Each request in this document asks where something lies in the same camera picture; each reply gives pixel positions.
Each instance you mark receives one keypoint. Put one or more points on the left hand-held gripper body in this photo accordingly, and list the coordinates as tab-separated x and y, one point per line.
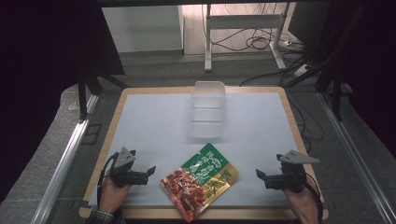
126	175

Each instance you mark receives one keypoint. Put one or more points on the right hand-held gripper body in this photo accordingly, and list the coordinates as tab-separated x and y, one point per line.
289	179

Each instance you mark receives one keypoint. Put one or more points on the green and red snack packet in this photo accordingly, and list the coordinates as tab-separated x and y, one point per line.
199	182

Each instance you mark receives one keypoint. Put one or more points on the clear plastic container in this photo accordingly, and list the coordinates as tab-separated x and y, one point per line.
208	109

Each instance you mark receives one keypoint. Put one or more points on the person's left hand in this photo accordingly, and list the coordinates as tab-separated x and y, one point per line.
112	196

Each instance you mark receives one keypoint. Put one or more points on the person's right hand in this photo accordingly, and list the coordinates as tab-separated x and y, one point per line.
301	207

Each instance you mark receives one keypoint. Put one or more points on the white table mat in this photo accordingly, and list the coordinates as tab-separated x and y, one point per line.
162	130

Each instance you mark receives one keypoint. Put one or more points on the black tripod stand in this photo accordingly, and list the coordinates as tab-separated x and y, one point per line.
82	96

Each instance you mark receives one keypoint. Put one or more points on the black metal stand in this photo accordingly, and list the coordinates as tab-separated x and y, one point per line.
336	93

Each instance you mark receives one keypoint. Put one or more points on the white power strip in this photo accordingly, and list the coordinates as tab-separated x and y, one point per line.
301	70

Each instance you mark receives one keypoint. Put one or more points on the white cabinet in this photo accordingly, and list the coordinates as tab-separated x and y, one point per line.
143	29

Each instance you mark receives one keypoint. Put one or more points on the dark curtain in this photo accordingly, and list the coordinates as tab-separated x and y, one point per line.
370	62
37	62

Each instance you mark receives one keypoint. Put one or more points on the aluminium rail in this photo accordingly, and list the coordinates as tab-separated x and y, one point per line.
358	158
62	168

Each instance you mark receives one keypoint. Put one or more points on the white metal desk frame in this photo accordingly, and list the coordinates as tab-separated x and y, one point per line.
208	37

